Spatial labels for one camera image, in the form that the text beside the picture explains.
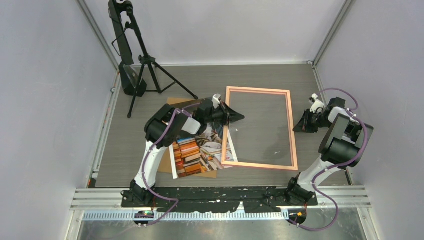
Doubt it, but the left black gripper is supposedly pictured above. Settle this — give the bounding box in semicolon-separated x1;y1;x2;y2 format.
205;102;245;127

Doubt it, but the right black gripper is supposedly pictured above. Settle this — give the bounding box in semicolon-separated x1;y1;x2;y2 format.
293;109;332;134

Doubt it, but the pink wooden picture frame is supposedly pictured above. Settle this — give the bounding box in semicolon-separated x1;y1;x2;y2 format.
221;86;298;171

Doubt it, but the clear acrylic sheet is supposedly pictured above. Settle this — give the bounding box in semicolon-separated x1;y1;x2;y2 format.
229;91;292;166

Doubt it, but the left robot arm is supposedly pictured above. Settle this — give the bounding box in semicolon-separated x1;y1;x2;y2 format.
121;94;245;208

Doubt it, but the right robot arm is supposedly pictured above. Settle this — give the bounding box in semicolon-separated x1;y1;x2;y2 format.
284;94;374;206

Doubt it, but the cat photo print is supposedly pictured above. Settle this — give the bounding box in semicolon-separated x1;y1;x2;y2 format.
168;99;225;179

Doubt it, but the brown cardboard backing board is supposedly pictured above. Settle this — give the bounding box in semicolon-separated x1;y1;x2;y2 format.
158;97;218;179

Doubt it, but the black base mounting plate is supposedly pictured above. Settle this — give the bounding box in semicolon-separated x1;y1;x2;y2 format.
121;186;318;214

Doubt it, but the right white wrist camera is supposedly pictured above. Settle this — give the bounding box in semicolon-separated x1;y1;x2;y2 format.
309;93;326;114

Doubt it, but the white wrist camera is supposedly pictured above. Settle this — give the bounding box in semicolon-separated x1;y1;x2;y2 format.
309;93;326;114
211;93;221;109

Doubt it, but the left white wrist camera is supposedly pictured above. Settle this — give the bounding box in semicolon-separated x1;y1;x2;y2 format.
211;93;221;109

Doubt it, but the black camera tripod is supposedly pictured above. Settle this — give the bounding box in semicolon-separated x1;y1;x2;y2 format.
122;0;199;119

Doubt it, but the aluminium rail front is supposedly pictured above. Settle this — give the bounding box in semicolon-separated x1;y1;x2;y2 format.
70;186;371;222

